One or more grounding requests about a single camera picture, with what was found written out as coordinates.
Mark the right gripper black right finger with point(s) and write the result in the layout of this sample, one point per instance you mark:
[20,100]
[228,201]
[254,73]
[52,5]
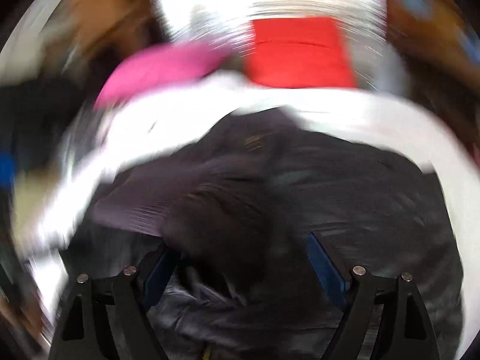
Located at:
[385,314]

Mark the dark navy padded jacket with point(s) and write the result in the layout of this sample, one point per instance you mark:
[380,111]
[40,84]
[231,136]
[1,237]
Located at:
[240,203]

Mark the red pillow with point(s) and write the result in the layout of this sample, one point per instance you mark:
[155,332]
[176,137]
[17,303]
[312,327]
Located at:
[298,53]

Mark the pink pillow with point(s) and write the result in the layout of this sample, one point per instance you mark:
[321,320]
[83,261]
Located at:
[160,66]

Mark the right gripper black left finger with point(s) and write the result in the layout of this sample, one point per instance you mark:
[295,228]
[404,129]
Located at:
[83,330]

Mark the blue cloth item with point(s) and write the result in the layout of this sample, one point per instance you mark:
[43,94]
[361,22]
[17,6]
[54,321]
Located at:
[7,170]

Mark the white pink embossed bedspread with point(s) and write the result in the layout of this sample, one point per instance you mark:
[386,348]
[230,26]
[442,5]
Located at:
[162,121]

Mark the pile of black clothes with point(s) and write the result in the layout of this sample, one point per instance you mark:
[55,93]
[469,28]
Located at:
[35,115]

